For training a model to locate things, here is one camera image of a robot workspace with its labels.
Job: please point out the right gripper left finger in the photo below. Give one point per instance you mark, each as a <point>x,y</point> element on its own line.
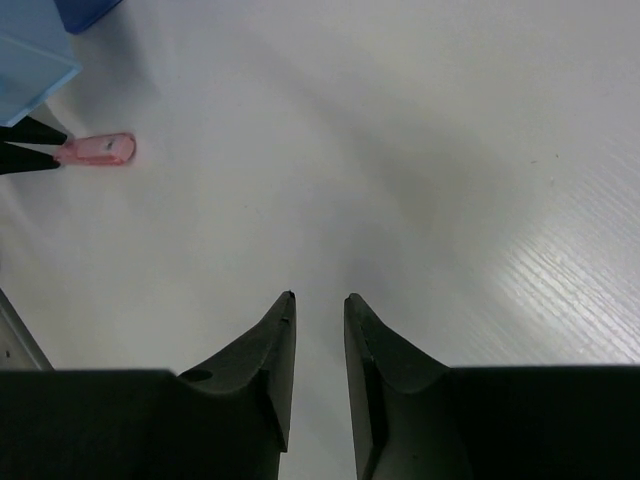
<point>226,418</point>

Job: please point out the pink correction tape case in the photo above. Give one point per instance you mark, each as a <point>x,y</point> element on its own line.
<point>101,150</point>

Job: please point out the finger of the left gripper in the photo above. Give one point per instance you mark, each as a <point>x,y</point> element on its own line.
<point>15,159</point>
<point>31,131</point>

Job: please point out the purple-blue drawer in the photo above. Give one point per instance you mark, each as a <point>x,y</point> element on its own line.
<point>79,15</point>

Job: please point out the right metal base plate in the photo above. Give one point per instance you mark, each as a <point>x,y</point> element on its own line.
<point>19,349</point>

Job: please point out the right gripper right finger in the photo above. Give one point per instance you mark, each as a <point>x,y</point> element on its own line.
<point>415,418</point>

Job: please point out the light blue small drawer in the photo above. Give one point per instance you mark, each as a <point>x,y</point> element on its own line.
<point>36,57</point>

